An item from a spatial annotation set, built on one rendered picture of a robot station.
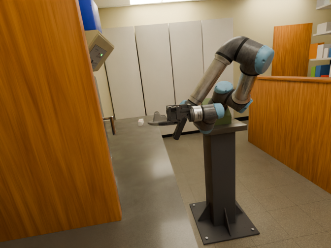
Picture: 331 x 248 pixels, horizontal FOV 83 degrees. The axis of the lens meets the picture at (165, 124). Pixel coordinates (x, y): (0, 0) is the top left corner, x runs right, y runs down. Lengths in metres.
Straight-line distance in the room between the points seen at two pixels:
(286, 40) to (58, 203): 5.14
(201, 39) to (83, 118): 3.52
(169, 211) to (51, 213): 0.36
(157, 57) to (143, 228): 3.33
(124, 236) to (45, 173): 0.29
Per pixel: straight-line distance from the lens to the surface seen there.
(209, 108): 0.89
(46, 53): 0.55
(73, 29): 0.54
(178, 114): 0.85
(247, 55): 0.98
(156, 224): 0.64
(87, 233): 0.69
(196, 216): 2.01
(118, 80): 3.72
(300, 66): 5.52
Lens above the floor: 1.38
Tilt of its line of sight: 16 degrees down
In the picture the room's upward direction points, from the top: 6 degrees counter-clockwise
